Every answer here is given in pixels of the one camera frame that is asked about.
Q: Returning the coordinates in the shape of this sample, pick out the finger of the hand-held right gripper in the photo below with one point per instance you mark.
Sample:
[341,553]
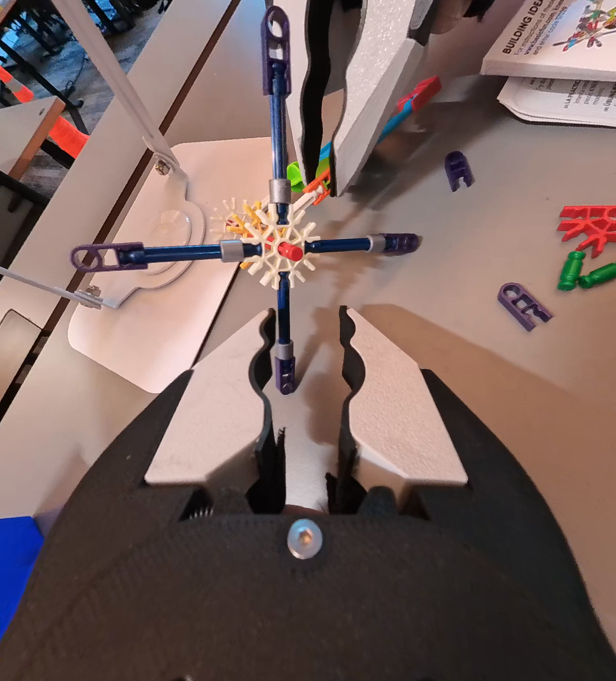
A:
[298,42]
[382,64]

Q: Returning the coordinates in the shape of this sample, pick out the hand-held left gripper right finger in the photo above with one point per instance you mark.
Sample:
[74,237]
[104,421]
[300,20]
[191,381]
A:
[404,425]

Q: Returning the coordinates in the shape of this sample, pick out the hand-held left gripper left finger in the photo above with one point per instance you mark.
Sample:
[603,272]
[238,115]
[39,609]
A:
[207,425]

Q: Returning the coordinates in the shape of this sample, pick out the blue plastic rod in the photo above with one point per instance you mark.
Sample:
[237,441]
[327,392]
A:
[283,314]
[277,138]
[340,246]
[180,254]

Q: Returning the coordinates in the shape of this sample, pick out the small white snowflake connector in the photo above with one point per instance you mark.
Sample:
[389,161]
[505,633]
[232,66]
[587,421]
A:
[265,266]

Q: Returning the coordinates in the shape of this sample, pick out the colourful toy car frame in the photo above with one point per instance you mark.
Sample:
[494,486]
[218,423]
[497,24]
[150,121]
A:
[289,250]

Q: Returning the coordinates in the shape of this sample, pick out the illustrated instruction booklet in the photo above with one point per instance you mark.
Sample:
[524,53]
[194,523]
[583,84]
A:
[553,53]

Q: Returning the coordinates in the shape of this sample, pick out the white printed paper booklet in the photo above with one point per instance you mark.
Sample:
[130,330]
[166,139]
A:
[569,101]

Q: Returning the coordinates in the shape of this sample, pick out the orange traffic cone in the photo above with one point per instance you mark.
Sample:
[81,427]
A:
[68,139]

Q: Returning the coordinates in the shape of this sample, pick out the red fan connector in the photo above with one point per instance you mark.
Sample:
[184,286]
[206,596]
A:
[595,223]

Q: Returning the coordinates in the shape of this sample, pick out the grey side table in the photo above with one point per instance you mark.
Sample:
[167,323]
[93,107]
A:
[15,133]

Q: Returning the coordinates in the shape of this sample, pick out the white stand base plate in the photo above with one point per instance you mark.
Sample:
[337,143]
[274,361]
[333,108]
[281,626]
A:
[143,330]

